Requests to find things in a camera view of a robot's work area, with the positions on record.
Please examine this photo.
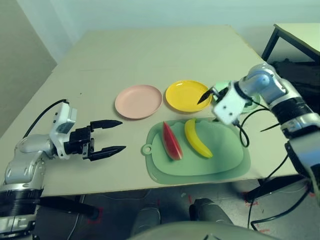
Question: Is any grey robot leg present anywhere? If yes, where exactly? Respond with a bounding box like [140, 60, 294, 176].
[131, 206, 161, 235]
[189, 198, 233, 226]

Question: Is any yellow plate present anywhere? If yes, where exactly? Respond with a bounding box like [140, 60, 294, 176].
[163, 79, 213, 114]

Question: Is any green cutting board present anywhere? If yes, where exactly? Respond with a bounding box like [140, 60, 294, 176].
[141, 117, 252, 185]

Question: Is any black right camera cable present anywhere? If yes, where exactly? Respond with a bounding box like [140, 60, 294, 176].
[233, 106, 271, 148]

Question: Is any black table foot bar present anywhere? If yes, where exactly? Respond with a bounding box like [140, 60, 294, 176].
[37, 196, 101, 222]
[243, 174, 311, 204]

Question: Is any grey left robot leg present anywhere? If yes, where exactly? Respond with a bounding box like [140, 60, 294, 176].
[131, 206, 161, 235]

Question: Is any pale robot torso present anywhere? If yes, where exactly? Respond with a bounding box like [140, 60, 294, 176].
[129, 221, 320, 240]

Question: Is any red watermelon slice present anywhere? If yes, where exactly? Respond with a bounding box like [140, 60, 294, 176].
[162, 121, 184, 161]

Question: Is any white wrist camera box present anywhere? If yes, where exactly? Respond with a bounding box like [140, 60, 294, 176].
[49, 99, 77, 161]
[211, 81, 249, 126]

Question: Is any yellow banana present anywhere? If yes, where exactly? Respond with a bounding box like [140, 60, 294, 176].
[184, 118, 214, 159]

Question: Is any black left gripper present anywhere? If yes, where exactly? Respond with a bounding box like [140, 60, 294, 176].
[65, 119, 127, 162]

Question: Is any grey right robot leg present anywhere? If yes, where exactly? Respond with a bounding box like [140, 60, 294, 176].
[189, 198, 233, 226]

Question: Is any black cloth heap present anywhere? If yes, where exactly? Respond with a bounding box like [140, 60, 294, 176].
[271, 58, 320, 91]

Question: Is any black left camera cable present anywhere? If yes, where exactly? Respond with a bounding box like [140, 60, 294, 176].
[23, 99, 70, 140]

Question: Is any black cable tie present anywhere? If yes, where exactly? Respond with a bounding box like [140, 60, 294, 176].
[259, 122, 282, 133]

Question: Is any pink plate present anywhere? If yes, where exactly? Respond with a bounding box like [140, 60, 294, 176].
[114, 84, 163, 120]

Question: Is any black camera cable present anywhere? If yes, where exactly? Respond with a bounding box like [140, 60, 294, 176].
[233, 106, 271, 148]
[23, 99, 70, 140]

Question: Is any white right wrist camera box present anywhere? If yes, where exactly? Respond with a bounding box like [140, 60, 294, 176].
[211, 81, 249, 126]

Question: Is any side table with black frame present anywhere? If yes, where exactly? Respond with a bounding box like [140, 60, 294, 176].
[261, 23, 320, 67]

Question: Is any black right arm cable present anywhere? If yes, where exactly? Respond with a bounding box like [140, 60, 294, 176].
[248, 153, 313, 231]

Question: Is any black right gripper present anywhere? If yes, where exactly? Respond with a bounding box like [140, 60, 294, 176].
[196, 86, 229, 105]

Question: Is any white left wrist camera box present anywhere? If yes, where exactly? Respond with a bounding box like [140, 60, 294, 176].
[49, 99, 77, 161]

